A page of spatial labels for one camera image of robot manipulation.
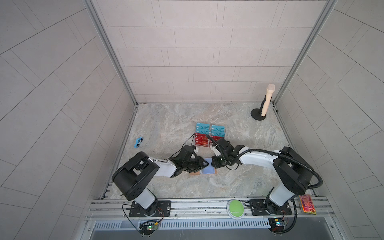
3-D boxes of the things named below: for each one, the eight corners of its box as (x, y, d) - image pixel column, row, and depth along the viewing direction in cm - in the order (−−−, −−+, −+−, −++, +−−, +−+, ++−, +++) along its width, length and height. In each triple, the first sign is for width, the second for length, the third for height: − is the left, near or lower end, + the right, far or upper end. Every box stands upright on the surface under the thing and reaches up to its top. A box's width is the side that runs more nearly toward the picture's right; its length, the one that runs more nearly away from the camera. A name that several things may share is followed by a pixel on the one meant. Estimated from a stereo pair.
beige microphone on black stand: (259, 123, 107) (274, 94, 86) (250, 116, 111) (263, 87, 90) (265, 117, 110) (282, 89, 89) (257, 111, 114) (270, 82, 93)
